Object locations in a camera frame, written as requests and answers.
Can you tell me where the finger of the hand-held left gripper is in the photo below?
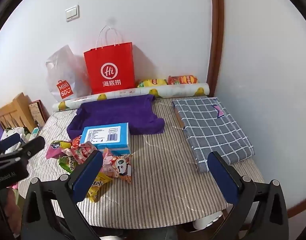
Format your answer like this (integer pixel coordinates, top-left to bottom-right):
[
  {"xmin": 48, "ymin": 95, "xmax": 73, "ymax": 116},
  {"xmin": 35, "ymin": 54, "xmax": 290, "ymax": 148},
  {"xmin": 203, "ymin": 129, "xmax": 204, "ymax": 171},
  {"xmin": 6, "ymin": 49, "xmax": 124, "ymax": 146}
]
[
  {"xmin": 0, "ymin": 136, "xmax": 46, "ymax": 165},
  {"xmin": 0, "ymin": 132, "xmax": 21, "ymax": 155}
]

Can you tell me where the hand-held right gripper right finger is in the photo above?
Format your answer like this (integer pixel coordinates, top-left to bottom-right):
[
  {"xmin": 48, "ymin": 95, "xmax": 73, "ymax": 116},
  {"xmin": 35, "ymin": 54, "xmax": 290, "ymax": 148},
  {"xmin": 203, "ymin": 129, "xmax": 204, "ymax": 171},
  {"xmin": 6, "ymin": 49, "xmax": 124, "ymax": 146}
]
[{"xmin": 207, "ymin": 151, "xmax": 289, "ymax": 240}]

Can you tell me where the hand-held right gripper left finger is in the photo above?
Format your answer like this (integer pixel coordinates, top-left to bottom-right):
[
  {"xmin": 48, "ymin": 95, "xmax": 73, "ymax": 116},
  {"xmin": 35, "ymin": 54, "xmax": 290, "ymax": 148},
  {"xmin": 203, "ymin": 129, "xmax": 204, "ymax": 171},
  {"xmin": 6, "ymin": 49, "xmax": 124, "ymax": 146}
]
[{"xmin": 20, "ymin": 150, "xmax": 104, "ymax": 240}]

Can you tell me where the green snack packet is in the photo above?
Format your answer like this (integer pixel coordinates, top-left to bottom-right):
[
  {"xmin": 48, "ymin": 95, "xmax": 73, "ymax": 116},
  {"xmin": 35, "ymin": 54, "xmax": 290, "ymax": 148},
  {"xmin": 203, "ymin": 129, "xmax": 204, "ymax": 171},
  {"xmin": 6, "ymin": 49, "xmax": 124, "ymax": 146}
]
[{"xmin": 58, "ymin": 156, "xmax": 78, "ymax": 174}]

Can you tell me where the pink and yellow snack packet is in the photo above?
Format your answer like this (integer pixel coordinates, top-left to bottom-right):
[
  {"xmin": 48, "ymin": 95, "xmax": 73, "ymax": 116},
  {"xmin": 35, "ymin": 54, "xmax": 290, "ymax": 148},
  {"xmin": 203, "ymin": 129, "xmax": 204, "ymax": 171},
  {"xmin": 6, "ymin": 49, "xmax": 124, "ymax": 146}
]
[{"xmin": 45, "ymin": 135, "xmax": 133, "ymax": 203}]

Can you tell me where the purple cloth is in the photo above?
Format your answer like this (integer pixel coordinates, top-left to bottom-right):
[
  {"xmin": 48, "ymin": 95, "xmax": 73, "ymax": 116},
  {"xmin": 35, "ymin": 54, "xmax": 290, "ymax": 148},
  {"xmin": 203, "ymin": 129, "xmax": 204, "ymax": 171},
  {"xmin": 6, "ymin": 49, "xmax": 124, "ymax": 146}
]
[{"xmin": 67, "ymin": 94, "xmax": 165, "ymax": 139}]

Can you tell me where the white floral pillow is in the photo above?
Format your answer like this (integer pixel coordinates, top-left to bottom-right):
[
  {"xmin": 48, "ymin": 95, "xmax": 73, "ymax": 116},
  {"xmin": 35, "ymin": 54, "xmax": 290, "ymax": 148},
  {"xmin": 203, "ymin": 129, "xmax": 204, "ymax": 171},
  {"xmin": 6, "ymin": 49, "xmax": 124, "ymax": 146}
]
[{"xmin": 2, "ymin": 127, "xmax": 31, "ymax": 140}]

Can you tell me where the wooden headboard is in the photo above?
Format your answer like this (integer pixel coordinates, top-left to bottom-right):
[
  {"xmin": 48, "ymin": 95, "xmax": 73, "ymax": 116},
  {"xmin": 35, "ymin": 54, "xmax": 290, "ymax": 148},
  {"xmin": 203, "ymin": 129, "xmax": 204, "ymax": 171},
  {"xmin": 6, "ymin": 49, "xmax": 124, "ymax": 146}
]
[{"xmin": 0, "ymin": 92, "xmax": 37, "ymax": 133}]

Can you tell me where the brown patterned book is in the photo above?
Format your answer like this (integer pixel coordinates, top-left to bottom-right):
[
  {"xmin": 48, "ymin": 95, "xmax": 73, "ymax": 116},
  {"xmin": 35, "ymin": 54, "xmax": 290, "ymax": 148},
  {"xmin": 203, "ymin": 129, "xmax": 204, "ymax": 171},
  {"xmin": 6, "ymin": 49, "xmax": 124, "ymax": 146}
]
[{"xmin": 28, "ymin": 99, "xmax": 50, "ymax": 128}]

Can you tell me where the blue tissue pack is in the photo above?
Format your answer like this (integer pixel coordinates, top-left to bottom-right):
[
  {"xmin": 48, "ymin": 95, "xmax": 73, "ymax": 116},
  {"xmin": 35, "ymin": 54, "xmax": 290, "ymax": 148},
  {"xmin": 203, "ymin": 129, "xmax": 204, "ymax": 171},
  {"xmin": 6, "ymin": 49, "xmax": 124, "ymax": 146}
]
[{"xmin": 80, "ymin": 122, "xmax": 131, "ymax": 155}]

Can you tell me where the white round object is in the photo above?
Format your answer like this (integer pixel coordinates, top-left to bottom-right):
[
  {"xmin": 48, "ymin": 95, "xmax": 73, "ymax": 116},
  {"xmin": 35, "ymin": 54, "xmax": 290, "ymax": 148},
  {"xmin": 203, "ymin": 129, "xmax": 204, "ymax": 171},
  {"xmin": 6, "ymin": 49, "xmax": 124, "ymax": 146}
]
[{"xmin": 193, "ymin": 210, "xmax": 224, "ymax": 230}]

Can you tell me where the grey plaid folded cloth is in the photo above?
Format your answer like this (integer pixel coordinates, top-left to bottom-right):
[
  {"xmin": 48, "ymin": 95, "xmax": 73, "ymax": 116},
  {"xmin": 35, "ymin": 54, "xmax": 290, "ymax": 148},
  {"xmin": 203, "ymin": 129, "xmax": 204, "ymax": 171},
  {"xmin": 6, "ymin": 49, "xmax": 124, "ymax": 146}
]
[{"xmin": 172, "ymin": 97, "xmax": 254, "ymax": 173}]

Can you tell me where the white plastic shopping bag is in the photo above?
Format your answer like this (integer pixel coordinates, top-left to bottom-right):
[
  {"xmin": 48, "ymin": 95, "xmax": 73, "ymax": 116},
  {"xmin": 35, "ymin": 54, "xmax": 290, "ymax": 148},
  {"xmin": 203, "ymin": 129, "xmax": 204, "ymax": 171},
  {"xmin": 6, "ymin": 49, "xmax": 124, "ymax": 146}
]
[{"xmin": 45, "ymin": 44, "xmax": 92, "ymax": 102}]

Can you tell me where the fruit-print paper roll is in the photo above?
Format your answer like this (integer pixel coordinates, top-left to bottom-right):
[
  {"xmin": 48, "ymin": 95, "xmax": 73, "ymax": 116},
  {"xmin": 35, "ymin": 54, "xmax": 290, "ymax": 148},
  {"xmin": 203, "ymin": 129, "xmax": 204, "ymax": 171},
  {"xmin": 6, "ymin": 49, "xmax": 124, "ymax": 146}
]
[{"xmin": 52, "ymin": 82, "xmax": 209, "ymax": 112}]

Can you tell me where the red paper bag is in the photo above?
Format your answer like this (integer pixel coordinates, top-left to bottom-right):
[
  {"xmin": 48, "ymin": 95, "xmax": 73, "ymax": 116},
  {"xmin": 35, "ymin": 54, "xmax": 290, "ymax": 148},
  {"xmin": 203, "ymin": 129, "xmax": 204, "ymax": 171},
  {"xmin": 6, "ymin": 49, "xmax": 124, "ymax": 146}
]
[{"xmin": 83, "ymin": 25, "xmax": 136, "ymax": 94}]

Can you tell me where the red chips bag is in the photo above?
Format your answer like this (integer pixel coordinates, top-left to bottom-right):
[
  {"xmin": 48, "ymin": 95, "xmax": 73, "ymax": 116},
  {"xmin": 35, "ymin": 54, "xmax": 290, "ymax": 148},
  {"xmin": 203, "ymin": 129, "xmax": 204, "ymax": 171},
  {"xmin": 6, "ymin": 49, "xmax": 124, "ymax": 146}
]
[{"xmin": 167, "ymin": 75, "xmax": 199, "ymax": 85}]

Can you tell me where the yellow chips bag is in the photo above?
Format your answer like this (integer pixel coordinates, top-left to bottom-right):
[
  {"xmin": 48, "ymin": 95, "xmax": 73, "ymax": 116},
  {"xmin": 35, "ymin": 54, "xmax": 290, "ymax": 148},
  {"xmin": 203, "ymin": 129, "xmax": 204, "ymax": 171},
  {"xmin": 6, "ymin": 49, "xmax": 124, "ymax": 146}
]
[{"xmin": 136, "ymin": 78, "xmax": 168, "ymax": 88}]

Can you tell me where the white wall light switch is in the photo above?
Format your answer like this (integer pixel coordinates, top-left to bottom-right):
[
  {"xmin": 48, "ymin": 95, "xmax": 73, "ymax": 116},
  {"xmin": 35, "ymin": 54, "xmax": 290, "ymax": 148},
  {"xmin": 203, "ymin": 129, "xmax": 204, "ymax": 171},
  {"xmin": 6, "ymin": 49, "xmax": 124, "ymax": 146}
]
[{"xmin": 65, "ymin": 5, "xmax": 80, "ymax": 22}]

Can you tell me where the brown wooden door frame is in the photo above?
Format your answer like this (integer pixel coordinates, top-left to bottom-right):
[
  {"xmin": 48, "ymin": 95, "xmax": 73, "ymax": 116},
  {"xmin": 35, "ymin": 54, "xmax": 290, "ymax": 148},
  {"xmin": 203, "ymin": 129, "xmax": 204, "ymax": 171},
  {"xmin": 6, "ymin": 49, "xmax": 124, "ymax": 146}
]
[{"xmin": 206, "ymin": 0, "xmax": 224, "ymax": 98}]

